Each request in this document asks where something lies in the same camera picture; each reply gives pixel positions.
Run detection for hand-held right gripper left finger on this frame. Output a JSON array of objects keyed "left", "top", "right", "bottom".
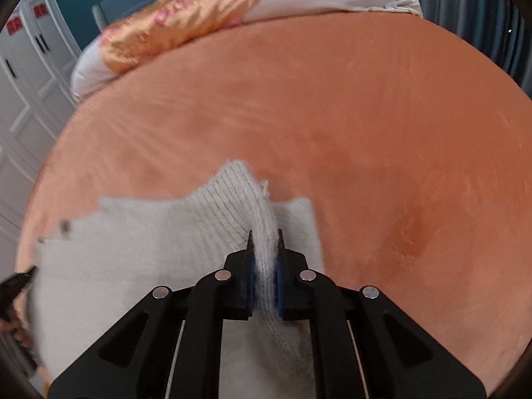
[{"left": 48, "top": 229, "right": 256, "bottom": 399}]

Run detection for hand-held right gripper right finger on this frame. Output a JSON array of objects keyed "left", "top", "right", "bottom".
[{"left": 274, "top": 228, "right": 487, "bottom": 399}]

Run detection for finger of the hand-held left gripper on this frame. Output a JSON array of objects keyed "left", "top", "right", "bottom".
[{"left": 0, "top": 267, "right": 38, "bottom": 300}]

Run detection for white knit sweater black hearts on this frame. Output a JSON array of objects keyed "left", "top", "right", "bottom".
[{"left": 31, "top": 160, "right": 325, "bottom": 399}]

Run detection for person's left hand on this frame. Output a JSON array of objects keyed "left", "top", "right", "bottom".
[{"left": 0, "top": 299, "right": 34, "bottom": 349}]

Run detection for white panelled wardrobe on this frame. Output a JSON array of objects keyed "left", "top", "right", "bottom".
[{"left": 0, "top": 0, "right": 81, "bottom": 233}]

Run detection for orange plush blanket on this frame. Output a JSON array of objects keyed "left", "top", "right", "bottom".
[{"left": 17, "top": 12, "right": 532, "bottom": 395}]

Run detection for orange floral satin quilt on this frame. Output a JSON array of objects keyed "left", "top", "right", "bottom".
[{"left": 100, "top": 0, "right": 275, "bottom": 74}]

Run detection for blue-grey curtain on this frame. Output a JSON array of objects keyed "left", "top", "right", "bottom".
[{"left": 374, "top": 0, "right": 532, "bottom": 104}]

